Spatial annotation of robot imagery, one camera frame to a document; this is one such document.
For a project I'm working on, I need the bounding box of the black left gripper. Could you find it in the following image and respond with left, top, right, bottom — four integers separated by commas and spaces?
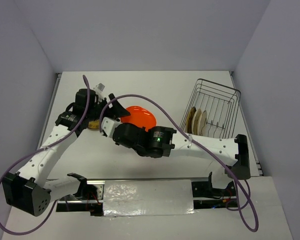
86, 93, 130, 123

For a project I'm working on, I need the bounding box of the yellow patterned plate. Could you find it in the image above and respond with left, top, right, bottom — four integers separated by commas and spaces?
87, 120, 100, 131

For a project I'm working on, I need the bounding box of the orange plate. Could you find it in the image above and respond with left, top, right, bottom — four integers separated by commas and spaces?
120, 105, 157, 131

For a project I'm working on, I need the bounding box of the cream plate with ink drawing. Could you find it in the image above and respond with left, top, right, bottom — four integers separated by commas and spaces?
197, 110, 208, 136

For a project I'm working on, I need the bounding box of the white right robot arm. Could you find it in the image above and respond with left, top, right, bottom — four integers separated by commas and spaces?
99, 94, 251, 180

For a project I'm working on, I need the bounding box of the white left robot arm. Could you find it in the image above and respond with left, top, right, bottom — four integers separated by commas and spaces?
2, 88, 106, 217

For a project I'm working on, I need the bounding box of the white plate in rack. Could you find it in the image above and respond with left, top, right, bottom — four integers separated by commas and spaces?
191, 108, 202, 135

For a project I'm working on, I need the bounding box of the brown rimmed plate in rack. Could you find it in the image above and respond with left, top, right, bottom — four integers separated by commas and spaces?
185, 106, 196, 134

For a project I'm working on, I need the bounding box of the silver foil tape sheet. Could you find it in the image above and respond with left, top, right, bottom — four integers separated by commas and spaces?
103, 179, 195, 217

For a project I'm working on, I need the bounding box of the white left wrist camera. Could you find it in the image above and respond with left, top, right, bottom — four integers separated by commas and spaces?
93, 83, 105, 99

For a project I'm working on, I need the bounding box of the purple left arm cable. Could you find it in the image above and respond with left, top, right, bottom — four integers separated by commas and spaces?
0, 74, 92, 236

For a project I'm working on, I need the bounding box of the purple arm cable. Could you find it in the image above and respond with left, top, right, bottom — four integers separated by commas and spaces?
0, 74, 92, 236
98, 94, 260, 231

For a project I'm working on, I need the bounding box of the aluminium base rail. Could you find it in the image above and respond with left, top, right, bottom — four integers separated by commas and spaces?
56, 177, 237, 218

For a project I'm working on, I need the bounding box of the wire dish rack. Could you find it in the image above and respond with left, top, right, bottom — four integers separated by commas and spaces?
179, 78, 241, 139

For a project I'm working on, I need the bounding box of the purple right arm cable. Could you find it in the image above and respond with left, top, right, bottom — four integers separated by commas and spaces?
98, 94, 260, 231

